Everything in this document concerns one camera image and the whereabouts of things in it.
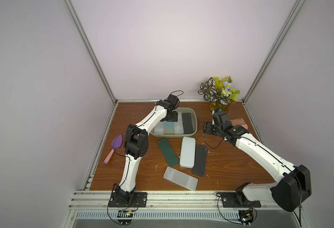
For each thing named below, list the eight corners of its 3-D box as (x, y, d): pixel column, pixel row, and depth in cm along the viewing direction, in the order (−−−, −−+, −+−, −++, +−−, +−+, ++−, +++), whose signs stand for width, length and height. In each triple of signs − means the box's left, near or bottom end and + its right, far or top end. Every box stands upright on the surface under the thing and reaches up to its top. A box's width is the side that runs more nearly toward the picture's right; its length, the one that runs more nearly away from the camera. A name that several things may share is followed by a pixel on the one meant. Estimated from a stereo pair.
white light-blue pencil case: (178, 166, 86) (178, 164, 84) (182, 137, 100) (182, 135, 98) (194, 168, 85) (194, 167, 83) (195, 139, 98) (196, 137, 96)
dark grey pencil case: (192, 173, 84) (192, 172, 82) (196, 145, 96) (196, 143, 94) (204, 176, 83) (205, 175, 81) (207, 148, 95) (207, 146, 93)
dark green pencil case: (168, 167, 86) (168, 166, 84) (157, 142, 97) (156, 141, 95) (179, 162, 88) (179, 160, 86) (166, 138, 99) (166, 136, 97)
